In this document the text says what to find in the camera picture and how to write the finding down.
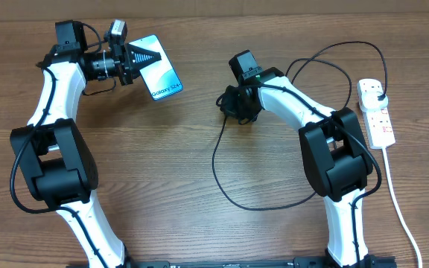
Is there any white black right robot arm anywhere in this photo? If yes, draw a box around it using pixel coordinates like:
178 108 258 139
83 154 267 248
216 50 380 267

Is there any white power strip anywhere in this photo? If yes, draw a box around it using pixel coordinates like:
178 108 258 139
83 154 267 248
357 78 395 150

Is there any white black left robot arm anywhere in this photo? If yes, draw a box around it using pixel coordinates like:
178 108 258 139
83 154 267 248
10 19 162 267

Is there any black charging cable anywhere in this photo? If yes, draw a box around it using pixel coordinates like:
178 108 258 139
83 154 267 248
212 40 389 211

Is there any white charger plug adapter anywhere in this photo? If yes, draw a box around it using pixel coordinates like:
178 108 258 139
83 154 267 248
359 92 389 112

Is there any Samsung Galaxy smartphone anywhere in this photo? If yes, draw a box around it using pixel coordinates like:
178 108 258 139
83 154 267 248
130 34 183 101

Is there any cardboard wall panel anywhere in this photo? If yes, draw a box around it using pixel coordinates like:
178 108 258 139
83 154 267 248
0 0 429 22

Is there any white power strip cord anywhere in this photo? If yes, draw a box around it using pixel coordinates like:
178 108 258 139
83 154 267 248
381 147 424 268

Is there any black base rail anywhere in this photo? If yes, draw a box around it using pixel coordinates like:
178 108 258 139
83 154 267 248
65 255 398 268

